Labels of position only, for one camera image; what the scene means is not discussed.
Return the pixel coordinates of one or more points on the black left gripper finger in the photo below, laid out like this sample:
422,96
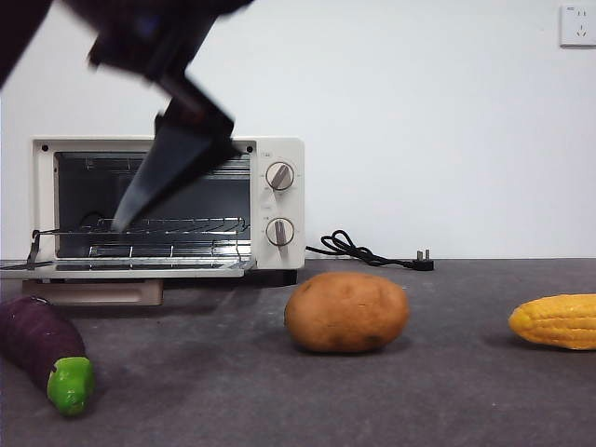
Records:
158,172
209,163

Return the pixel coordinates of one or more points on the purple eggplant with green stem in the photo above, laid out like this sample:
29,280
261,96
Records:
37,335

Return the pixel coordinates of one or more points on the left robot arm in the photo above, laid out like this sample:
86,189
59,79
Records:
139,37

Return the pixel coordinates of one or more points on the white toaster oven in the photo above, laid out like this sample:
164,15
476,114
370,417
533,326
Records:
279,149

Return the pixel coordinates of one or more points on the white oven knob, slanted grip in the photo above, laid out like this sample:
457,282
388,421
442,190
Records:
280,176

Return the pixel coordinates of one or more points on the white oven knob, upright grip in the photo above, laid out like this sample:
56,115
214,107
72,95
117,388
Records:
280,232

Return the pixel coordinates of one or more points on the brown potato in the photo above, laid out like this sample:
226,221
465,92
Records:
347,312

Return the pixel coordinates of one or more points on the yellow corn cob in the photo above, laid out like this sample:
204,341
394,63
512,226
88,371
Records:
559,323

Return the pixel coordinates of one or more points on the white wall socket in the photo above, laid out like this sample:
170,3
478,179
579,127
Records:
578,25

